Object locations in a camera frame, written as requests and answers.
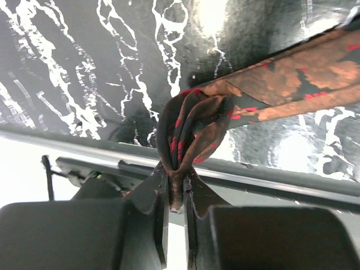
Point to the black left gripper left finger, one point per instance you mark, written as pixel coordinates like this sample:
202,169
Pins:
98,229

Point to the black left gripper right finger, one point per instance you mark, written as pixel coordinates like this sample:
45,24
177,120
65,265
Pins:
222,236

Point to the brown floral long tie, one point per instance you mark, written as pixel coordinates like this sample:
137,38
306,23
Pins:
320,74

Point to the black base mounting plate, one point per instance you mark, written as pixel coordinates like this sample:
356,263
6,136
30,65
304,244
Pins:
79,156

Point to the black marble pattern mat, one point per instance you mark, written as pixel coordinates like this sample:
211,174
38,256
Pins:
105,69

